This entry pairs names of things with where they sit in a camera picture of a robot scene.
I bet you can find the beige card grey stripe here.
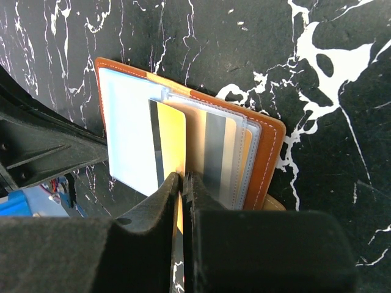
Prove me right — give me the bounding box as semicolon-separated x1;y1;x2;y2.
164;100;238;202

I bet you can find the brown leather card holder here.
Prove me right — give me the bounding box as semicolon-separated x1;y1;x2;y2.
95;57;286;210

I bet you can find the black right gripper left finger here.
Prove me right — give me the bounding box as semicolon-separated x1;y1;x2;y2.
1;173;180;292

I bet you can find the gold card black stripe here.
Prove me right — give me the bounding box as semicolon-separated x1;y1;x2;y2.
148;98;187;263

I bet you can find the blue plastic bin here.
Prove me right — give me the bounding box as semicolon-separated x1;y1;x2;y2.
0;190;32;217

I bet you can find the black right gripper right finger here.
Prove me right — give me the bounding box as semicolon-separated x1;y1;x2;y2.
183;173;357;292

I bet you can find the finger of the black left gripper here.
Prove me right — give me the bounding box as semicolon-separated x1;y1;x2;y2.
1;68;108;192

